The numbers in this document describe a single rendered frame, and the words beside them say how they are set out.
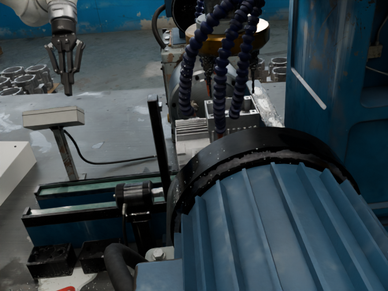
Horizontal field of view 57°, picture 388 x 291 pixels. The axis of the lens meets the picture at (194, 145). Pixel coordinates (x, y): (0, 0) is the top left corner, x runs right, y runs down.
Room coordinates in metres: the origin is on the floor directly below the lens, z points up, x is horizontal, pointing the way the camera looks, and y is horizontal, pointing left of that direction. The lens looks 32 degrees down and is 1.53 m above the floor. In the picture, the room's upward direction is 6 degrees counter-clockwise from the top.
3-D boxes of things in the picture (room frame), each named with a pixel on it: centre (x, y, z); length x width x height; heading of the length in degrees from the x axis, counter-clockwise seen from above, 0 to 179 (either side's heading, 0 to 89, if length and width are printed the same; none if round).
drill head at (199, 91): (1.13, -0.06, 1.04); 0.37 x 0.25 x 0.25; 0
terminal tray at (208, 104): (0.78, -0.10, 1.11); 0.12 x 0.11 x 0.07; 90
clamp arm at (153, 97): (0.65, 0.07, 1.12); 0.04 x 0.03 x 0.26; 90
